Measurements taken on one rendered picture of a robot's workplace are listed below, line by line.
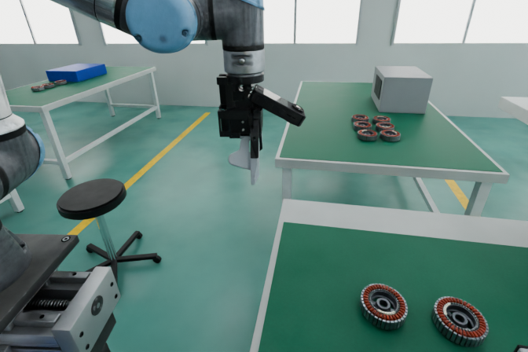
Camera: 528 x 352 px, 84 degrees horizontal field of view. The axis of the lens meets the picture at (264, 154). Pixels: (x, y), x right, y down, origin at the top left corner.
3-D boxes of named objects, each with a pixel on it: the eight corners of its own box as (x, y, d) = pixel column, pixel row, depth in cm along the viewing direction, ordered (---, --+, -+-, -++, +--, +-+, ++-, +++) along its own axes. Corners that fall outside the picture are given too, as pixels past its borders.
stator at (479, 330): (488, 323, 73) (493, 313, 71) (479, 359, 65) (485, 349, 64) (438, 296, 80) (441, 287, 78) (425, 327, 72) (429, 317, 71)
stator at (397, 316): (357, 289, 82) (358, 280, 81) (399, 294, 81) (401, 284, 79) (362, 328, 72) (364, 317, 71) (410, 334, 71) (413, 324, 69)
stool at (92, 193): (51, 289, 173) (12, 213, 148) (106, 232, 216) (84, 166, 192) (134, 303, 164) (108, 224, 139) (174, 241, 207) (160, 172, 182)
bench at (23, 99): (-8, 175, 298) (-44, 103, 264) (111, 115, 465) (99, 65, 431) (69, 182, 282) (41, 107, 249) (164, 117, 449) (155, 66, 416)
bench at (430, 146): (275, 262, 188) (274, 158, 155) (298, 144, 351) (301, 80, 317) (464, 287, 169) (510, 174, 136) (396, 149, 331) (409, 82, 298)
